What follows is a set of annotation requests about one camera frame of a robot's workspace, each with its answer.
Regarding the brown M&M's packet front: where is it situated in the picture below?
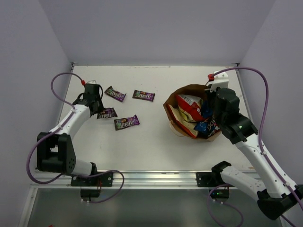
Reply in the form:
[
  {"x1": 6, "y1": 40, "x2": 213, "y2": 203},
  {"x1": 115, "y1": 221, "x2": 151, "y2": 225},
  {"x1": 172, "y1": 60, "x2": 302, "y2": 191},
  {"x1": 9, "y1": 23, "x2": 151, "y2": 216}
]
[{"x1": 97, "y1": 107, "x2": 118, "y2": 119}]

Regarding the brown paper bag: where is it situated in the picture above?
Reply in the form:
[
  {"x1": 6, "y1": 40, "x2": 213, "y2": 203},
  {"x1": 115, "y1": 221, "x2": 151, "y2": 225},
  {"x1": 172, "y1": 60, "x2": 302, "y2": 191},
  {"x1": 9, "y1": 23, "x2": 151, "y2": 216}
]
[{"x1": 163, "y1": 84, "x2": 221, "y2": 141}]

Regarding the blue snack packet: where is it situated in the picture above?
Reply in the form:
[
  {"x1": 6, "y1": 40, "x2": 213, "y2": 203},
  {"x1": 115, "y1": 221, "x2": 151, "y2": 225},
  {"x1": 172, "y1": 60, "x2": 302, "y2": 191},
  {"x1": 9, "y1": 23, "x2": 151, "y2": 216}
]
[{"x1": 194, "y1": 101, "x2": 220, "y2": 138}]

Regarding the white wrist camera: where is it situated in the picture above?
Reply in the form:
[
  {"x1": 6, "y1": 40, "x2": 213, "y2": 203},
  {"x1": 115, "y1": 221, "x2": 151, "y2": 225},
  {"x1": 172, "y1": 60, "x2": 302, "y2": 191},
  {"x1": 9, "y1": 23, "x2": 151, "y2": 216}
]
[
  {"x1": 208, "y1": 71, "x2": 229, "y2": 92},
  {"x1": 86, "y1": 80, "x2": 97, "y2": 85}
]

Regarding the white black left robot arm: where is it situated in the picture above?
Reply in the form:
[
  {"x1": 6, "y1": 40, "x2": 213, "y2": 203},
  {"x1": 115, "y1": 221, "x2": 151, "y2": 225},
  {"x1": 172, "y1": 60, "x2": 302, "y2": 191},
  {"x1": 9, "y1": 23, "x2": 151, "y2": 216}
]
[{"x1": 36, "y1": 81, "x2": 104, "y2": 186}]

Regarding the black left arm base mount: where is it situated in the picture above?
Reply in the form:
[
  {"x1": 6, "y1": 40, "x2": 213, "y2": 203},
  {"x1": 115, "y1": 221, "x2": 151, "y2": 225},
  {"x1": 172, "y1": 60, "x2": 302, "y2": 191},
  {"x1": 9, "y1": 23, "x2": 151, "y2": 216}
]
[{"x1": 71, "y1": 172, "x2": 114, "y2": 201}]

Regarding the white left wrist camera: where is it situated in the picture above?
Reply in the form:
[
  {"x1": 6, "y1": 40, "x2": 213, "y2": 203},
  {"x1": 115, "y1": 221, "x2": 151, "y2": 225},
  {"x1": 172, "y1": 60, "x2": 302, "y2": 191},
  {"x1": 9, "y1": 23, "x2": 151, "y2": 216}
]
[{"x1": 86, "y1": 80, "x2": 97, "y2": 85}]

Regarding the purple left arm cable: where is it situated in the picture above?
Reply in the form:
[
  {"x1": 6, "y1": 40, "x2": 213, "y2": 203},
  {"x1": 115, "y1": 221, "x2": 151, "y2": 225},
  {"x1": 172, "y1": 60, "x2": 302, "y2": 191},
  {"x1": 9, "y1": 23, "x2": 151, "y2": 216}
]
[{"x1": 26, "y1": 72, "x2": 87, "y2": 184}]

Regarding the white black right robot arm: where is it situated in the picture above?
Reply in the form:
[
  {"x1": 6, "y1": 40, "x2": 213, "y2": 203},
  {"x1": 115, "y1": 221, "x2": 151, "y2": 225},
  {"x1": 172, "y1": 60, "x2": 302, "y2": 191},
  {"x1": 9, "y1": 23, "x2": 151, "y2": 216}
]
[{"x1": 206, "y1": 88, "x2": 303, "y2": 220}]

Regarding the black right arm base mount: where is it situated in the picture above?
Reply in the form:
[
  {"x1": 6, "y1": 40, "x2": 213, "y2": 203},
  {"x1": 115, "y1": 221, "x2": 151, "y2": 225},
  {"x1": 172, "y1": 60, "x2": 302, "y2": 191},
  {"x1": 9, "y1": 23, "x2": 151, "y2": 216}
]
[{"x1": 196, "y1": 161, "x2": 232, "y2": 201}]

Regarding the aluminium front rail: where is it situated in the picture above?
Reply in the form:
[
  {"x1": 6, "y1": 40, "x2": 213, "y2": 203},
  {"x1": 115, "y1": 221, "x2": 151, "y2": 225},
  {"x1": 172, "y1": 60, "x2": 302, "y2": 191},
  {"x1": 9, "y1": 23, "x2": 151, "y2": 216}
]
[{"x1": 30, "y1": 169, "x2": 251, "y2": 189}]

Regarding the red snack bag with barcode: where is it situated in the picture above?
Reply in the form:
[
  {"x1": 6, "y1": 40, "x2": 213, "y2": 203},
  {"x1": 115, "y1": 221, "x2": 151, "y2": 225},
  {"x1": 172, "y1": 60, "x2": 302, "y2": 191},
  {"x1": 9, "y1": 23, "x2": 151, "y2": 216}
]
[{"x1": 175, "y1": 94, "x2": 203, "y2": 122}]

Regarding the brown m&m's packet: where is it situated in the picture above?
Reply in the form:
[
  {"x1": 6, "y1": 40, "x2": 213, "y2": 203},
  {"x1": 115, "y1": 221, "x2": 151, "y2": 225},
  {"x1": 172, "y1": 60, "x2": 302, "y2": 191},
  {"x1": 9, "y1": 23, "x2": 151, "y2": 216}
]
[
  {"x1": 97, "y1": 107, "x2": 118, "y2": 119},
  {"x1": 132, "y1": 89, "x2": 155, "y2": 102},
  {"x1": 114, "y1": 114, "x2": 140, "y2": 131},
  {"x1": 105, "y1": 86, "x2": 126, "y2": 103}
]

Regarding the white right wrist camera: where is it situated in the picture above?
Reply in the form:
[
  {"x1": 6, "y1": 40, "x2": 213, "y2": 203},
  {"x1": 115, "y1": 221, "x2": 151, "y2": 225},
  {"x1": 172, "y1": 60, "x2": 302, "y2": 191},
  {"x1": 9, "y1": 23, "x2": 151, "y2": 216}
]
[{"x1": 208, "y1": 71, "x2": 229, "y2": 92}]

